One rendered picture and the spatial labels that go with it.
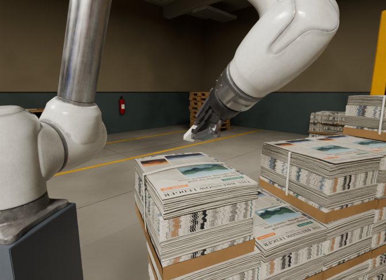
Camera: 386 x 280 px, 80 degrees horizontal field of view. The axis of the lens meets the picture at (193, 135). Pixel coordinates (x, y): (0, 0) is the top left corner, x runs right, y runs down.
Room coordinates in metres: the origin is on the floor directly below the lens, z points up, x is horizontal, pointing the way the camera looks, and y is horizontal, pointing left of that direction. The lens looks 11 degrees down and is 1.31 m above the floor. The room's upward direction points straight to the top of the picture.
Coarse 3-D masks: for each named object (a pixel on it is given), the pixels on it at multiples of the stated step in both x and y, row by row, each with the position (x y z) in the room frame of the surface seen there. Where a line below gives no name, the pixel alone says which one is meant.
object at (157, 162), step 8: (192, 152) 0.93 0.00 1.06; (200, 152) 0.94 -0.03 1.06; (136, 160) 0.81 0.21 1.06; (144, 160) 0.81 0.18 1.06; (152, 160) 0.81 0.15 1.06; (160, 160) 0.81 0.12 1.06; (168, 160) 0.81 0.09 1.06; (176, 160) 0.81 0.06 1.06; (184, 160) 0.82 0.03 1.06; (192, 160) 0.82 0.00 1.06; (200, 160) 0.82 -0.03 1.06; (208, 160) 0.82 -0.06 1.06; (216, 160) 0.82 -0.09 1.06; (136, 168) 0.81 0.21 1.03; (144, 168) 0.72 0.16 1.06; (152, 168) 0.73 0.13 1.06; (160, 168) 0.73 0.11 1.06; (136, 176) 0.83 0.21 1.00; (136, 184) 0.83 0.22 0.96; (136, 192) 0.81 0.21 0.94; (136, 200) 0.81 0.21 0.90
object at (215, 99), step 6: (210, 96) 0.49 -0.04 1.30; (216, 96) 0.47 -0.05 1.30; (210, 102) 0.48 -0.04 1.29; (216, 102) 0.47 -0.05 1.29; (222, 102) 0.46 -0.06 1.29; (210, 108) 0.54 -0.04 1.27; (216, 108) 0.47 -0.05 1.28; (222, 108) 0.46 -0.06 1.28; (228, 108) 0.46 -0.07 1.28; (216, 114) 0.50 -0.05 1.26; (222, 114) 0.47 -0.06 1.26; (228, 114) 0.47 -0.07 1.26; (234, 114) 0.48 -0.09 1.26; (210, 120) 0.52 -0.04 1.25; (216, 120) 0.49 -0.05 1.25; (222, 120) 0.49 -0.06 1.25
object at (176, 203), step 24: (216, 168) 0.73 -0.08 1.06; (168, 192) 0.54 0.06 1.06; (192, 192) 0.54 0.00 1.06; (216, 192) 0.56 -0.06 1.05; (240, 192) 0.60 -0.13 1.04; (168, 216) 0.51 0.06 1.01; (192, 216) 0.54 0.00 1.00; (216, 216) 0.57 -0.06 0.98; (240, 216) 0.60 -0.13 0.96; (168, 240) 0.52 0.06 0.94; (192, 240) 0.54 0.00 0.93; (216, 240) 0.57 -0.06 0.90; (240, 240) 0.60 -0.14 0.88; (168, 264) 0.51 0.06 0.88
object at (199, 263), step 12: (252, 240) 0.61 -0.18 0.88; (216, 252) 0.56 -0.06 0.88; (228, 252) 0.58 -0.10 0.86; (240, 252) 0.60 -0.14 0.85; (156, 264) 0.56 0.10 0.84; (180, 264) 0.52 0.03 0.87; (192, 264) 0.54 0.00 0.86; (204, 264) 0.55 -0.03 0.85; (168, 276) 0.51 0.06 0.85; (180, 276) 0.52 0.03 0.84
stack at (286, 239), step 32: (256, 224) 0.78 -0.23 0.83; (288, 224) 0.77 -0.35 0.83; (320, 224) 0.77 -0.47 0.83; (352, 224) 0.82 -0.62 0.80; (384, 224) 0.91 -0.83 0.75; (256, 256) 0.62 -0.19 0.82; (288, 256) 0.69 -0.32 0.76; (320, 256) 0.75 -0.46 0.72; (352, 256) 0.83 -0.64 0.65; (384, 256) 0.91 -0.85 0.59
